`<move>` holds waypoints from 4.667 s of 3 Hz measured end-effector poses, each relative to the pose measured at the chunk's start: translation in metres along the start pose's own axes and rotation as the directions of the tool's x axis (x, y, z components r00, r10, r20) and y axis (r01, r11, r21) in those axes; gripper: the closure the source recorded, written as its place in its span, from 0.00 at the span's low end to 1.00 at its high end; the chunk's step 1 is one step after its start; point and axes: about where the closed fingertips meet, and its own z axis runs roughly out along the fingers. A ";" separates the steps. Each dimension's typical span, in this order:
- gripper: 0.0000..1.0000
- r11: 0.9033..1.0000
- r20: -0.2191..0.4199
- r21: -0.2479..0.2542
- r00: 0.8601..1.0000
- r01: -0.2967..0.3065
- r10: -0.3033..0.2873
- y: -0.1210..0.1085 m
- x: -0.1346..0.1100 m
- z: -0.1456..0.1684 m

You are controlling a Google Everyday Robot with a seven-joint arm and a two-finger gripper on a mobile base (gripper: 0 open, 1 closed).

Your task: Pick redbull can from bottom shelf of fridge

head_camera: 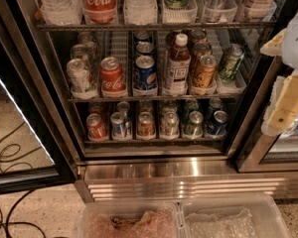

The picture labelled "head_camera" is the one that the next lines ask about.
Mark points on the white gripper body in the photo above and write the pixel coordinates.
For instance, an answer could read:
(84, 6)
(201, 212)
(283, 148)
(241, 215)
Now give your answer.
(296, 47)

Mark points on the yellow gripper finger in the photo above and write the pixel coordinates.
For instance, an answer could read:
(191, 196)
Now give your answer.
(273, 47)
(283, 107)

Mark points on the green can middle shelf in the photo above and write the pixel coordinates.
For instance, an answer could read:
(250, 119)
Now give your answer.
(230, 62)

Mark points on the closed right fridge door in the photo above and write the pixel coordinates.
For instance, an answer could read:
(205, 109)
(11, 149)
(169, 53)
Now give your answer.
(256, 148)

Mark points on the gold can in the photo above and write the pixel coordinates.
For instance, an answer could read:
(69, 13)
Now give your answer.
(197, 36)
(204, 72)
(200, 49)

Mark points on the front gold can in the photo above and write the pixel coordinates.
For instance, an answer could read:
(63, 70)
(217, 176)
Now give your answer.
(204, 72)

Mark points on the rear blue can bottom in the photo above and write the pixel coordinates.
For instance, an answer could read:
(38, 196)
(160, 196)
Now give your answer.
(215, 104)

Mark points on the front blue can bottom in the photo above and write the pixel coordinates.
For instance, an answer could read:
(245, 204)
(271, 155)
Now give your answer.
(217, 123)

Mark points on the rear green can bottom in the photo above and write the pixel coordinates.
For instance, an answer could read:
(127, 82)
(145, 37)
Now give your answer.
(190, 106)

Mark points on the green can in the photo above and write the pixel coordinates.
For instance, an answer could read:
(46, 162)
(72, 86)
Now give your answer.
(190, 106)
(193, 127)

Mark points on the front green can bottom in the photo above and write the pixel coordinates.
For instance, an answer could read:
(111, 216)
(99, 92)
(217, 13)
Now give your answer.
(193, 127)

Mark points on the rear white can bottom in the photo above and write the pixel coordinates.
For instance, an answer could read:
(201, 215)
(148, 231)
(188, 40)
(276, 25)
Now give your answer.
(169, 106)

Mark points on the white can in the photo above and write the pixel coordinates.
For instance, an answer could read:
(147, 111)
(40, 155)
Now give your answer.
(169, 127)
(169, 106)

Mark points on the front white can bottom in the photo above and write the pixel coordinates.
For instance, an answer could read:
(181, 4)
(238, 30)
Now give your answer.
(169, 127)

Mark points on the front blue pepsi can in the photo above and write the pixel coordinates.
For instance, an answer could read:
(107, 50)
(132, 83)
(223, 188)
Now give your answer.
(145, 77)

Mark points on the rear orange can bottom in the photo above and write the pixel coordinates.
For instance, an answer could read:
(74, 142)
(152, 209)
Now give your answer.
(146, 106)

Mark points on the orange can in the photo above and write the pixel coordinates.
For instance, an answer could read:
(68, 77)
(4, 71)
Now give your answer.
(146, 106)
(146, 126)

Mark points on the front orange can bottom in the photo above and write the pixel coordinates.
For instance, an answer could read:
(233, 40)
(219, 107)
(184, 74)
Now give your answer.
(146, 126)

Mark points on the rear red bull can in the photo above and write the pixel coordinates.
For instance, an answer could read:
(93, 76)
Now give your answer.
(124, 108)

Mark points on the red bull can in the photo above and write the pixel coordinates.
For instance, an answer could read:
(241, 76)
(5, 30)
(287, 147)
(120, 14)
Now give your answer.
(120, 128)
(124, 108)

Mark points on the red coke can middle shelf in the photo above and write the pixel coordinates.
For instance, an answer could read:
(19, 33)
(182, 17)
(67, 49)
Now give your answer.
(113, 81)

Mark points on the front red bull can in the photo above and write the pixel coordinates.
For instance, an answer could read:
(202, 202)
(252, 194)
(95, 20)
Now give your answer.
(120, 128)

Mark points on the large coke bottle top shelf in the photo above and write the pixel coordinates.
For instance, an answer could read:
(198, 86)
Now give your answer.
(99, 11)

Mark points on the white can shelf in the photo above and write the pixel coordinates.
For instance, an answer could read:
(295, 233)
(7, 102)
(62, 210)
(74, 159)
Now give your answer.
(82, 83)
(79, 51)
(89, 40)

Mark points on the rear red coke can bottom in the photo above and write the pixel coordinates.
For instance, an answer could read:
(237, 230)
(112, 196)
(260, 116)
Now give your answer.
(96, 108)

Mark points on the red coke can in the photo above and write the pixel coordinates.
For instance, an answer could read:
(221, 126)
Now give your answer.
(95, 127)
(96, 108)

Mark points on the front red coke can bottom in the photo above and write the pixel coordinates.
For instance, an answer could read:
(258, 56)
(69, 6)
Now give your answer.
(95, 127)

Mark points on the front white can middle shelf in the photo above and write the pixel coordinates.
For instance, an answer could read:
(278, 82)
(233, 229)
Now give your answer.
(82, 83)

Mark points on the open glass fridge door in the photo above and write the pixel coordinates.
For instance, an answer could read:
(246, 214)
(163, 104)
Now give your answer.
(37, 143)

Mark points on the tea bottle white cap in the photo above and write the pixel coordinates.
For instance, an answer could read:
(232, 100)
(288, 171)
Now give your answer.
(177, 67)

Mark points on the clear bin with bubble wrap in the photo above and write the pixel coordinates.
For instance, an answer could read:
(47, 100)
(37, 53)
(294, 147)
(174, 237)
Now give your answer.
(237, 215)

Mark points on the clear water bottle centre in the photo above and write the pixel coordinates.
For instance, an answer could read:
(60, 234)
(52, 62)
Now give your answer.
(140, 12)

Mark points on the clear water bottle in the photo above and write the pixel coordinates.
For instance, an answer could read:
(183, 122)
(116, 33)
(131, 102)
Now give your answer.
(62, 12)
(140, 12)

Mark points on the clear water bottle left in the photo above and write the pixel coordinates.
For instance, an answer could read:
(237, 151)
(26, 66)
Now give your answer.
(62, 12)

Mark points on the clear bin with pink wrap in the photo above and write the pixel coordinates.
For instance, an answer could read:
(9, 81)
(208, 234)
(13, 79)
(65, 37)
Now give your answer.
(130, 219)

